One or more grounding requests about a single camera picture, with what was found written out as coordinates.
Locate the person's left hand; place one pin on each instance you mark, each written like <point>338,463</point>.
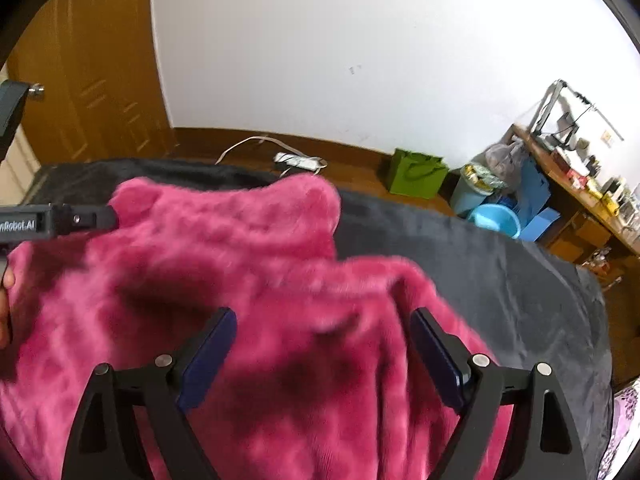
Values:
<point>4,310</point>

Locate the blue plastic basin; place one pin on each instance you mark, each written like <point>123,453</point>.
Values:
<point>492,220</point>

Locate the brown wooden door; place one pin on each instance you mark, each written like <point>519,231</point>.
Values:
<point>100,60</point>

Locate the clear plastic bag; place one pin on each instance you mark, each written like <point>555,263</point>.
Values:
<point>502,160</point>

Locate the light blue trash bin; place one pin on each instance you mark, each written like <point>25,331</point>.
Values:
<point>462,200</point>

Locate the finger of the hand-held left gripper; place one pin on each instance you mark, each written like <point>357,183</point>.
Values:
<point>85,219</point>

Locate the white power strip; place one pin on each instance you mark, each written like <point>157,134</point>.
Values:
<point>300,161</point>

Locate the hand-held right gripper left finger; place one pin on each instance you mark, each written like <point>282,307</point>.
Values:
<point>207,360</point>

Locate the purple floral cloth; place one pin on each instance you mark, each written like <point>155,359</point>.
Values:
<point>625,425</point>

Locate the green paper bag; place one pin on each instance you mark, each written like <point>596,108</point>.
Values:
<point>415,180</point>

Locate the wooden desk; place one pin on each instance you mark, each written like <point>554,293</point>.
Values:
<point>575,232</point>

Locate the metal frame stand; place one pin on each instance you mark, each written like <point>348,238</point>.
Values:
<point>562,141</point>

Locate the pink fleece garment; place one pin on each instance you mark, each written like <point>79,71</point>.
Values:
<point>280,280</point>

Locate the dark grey bed sheet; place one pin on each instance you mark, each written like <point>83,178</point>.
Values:
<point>500,280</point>

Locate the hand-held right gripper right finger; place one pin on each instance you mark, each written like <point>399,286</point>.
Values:
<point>437,360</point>

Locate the cluster of small desk items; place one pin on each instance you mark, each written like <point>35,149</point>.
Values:
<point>610,195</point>

